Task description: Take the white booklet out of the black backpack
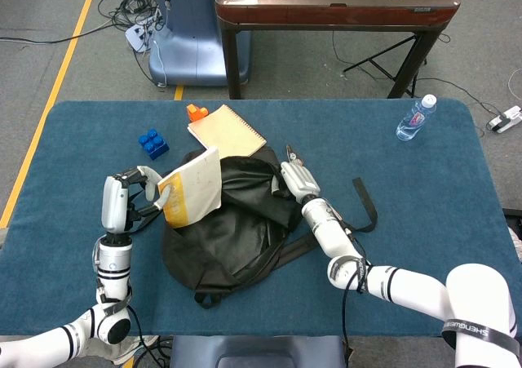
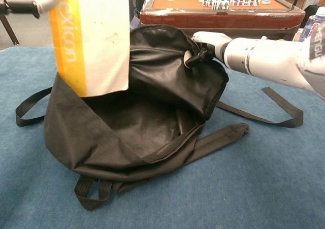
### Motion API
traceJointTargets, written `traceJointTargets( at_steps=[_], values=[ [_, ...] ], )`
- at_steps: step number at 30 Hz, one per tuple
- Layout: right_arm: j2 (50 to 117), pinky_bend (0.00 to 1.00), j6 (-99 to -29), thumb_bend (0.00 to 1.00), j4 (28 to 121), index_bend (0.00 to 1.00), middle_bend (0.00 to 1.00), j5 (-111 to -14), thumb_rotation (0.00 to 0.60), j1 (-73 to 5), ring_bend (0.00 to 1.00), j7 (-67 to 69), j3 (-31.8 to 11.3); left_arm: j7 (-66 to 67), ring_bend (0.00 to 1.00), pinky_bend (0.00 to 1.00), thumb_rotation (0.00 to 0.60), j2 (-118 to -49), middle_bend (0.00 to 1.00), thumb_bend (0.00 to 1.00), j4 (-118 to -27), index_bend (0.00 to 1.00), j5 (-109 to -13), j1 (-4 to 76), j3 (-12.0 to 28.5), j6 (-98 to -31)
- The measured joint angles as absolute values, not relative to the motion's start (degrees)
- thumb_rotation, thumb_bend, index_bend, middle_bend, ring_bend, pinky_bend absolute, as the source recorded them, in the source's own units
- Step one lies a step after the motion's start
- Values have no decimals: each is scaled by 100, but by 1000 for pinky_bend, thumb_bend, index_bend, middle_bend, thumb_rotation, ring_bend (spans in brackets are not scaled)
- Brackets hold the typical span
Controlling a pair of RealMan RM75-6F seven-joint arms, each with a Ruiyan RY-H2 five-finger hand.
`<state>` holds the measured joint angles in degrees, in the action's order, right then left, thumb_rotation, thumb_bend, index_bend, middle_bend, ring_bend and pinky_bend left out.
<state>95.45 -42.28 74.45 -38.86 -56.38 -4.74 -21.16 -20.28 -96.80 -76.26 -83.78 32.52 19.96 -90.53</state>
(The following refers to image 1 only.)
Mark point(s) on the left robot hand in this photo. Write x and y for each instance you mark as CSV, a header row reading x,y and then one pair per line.
x,y
114,205

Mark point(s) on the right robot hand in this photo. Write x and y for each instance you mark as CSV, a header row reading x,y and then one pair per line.
x,y
299,182

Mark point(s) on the black fabric backpack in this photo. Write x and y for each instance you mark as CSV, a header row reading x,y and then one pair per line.
x,y
244,229

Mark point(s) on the white and orange book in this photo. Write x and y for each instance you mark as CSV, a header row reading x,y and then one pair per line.
x,y
195,188

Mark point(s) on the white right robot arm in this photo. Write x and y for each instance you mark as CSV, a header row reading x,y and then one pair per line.
x,y
330,233

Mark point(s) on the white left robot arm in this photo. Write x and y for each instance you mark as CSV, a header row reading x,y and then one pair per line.
x,y
114,258

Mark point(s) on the small brown hair clip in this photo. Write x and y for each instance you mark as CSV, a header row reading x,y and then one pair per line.
x,y
291,153

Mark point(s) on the blue toy building brick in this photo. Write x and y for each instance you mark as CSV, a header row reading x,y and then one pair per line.
x,y
154,145

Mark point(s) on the beige spiral notebook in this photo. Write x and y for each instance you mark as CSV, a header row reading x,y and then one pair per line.
x,y
228,133

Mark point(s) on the orange toy building brick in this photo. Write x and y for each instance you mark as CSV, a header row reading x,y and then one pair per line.
x,y
195,113

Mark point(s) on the clear plastic water bottle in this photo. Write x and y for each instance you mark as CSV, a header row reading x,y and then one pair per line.
x,y
412,125

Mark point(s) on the blue felt table cloth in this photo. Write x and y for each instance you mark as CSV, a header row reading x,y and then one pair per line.
x,y
428,229

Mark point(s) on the brown mahjong table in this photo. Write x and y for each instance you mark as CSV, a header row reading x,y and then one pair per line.
x,y
326,15

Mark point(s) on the white power strip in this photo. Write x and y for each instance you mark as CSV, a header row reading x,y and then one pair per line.
x,y
136,35
510,119

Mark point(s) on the blue-grey robot torso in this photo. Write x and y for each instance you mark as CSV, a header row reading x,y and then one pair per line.
x,y
253,351

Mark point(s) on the blue-grey machine pedestal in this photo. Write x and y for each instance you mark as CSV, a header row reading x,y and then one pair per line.
x,y
191,50

